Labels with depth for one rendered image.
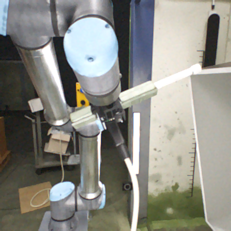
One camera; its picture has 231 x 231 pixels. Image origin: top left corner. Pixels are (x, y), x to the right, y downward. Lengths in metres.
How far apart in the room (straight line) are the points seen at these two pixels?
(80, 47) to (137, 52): 1.53
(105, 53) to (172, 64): 1.64
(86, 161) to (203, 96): 0.92
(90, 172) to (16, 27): 0.84
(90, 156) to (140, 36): 1.22
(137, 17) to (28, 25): 1.53
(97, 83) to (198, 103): 1.17
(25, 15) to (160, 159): 1.83
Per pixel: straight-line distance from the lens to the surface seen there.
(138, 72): 1.84
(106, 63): 0.34
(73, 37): 0.35
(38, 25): 0.44
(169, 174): 2.17
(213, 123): 1.57
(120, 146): 0.61
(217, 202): 1.87
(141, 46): 1.87
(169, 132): 2.00
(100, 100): 0.43
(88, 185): 1.20
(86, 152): 1.01
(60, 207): 1.32
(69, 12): 0.43
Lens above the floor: 1.57
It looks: 11 degrees down
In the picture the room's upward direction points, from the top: straight up
